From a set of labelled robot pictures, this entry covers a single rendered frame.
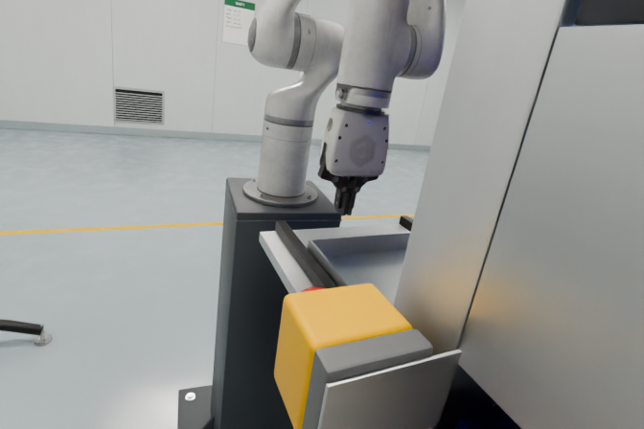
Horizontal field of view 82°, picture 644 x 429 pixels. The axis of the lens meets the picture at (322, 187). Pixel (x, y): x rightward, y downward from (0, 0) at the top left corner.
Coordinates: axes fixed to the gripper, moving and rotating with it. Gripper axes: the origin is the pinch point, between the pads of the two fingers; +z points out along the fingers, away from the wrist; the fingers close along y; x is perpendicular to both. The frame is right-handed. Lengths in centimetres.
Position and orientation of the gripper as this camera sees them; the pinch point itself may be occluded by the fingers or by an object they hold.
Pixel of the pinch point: (344, 201)
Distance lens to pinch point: 61.3
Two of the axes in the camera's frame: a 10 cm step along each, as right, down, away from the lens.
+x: -4.1, -3.3, 8.5
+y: 9.0, 0.0, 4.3
